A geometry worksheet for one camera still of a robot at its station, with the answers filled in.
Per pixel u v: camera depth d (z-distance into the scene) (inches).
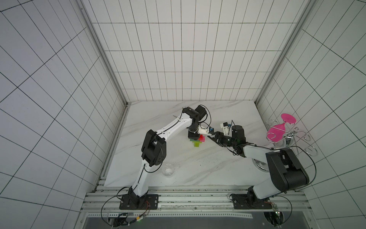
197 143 36.3
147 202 28.4
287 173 17.7
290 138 26.4
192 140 34.0
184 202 29.3
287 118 29.3
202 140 34.5
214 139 32.5
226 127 33.5
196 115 25.5
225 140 31.3
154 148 20.7
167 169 32.7
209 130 30.6
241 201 28.5
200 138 31.2
